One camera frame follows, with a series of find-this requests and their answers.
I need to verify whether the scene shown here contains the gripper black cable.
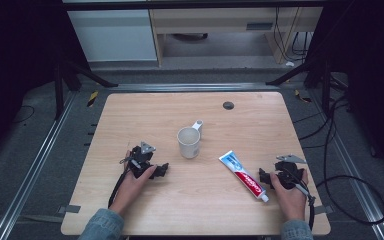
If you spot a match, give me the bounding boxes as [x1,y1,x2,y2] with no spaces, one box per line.
[288,169,317,232]
[107,168,130,210]

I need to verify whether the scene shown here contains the grey strap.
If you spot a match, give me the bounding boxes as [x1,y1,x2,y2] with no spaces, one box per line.
[56,204,82,215]
[313,204,334,216]

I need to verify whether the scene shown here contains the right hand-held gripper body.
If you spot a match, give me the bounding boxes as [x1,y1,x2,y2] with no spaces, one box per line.
[274,153,308,191]

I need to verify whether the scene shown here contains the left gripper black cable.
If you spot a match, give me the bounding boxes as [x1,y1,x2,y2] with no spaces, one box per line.
[107,168,130,210]

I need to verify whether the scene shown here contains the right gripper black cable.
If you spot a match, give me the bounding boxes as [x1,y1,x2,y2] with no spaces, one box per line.
[288,169,317,232]

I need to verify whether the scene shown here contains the toothpaste tube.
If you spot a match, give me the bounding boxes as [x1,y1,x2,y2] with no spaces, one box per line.
[218,150,270,204]

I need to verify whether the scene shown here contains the thin black floor cable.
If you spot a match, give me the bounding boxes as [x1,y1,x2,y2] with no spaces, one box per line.
[12,104,36,125]

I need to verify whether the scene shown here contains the hanging black cables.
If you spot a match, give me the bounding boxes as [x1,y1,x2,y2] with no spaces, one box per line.
[272,7,312,64]

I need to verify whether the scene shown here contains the looped black floor cable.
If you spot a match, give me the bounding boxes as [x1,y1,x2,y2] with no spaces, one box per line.
[315,94,384,225]

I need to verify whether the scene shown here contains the black metal stand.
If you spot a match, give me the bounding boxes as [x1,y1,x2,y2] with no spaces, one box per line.
[53,59,120,122]
[265,58,336,116]

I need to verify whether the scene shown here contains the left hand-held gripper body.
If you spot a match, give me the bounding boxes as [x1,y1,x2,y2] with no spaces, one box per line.
[119,141,159,180]

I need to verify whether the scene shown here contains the person's right hand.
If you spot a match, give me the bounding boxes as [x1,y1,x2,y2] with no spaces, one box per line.
[269,169,310,222]

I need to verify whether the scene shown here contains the yellow black tape strip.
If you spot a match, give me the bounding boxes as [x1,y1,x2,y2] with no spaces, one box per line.
[86,90,100,109]
[293,88,313,104]

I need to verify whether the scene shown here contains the white cup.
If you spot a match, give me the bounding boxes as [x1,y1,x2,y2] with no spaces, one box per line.
[176,119,205,160]

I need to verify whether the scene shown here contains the white cabinet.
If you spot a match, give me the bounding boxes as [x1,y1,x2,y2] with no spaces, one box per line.
[66,8,158,63]

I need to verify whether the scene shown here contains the person's left hand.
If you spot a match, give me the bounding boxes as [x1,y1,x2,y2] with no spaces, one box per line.
[109,159,158,216]

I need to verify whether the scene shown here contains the aluminium floor rail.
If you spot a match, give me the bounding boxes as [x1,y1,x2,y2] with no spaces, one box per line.
[308,89,384,240]
[0,91,78,240]
[107,82,282,94]

